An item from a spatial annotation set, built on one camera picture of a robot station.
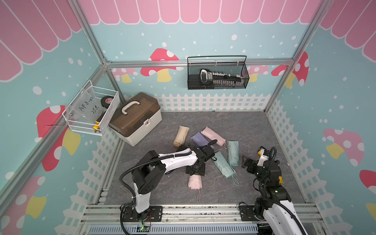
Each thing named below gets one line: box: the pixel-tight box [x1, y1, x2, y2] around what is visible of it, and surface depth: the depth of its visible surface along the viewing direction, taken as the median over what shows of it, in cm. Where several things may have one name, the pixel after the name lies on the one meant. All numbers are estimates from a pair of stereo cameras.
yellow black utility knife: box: [93, 111, 107, 130], surface depth 65 cm
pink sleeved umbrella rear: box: [200, 126, 228, 149], surface depth 104 cm
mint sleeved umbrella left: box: [212, 148, 239, 187], surface depth 89 cm
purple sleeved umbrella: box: [189, 131, 210, 147], surface depth 104 cm
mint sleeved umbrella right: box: [227, 140, 240, 166], surface depth 96 cm
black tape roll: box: [100, 95, 115, 109], surface depth 81 cm
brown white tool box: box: [108, 92, 163, 147], surface depth 97 cm
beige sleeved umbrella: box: [173, 125, 190, 147], surface depth 104 cm
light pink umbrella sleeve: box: [188, 174, 203, 203], surface depth 83 cm
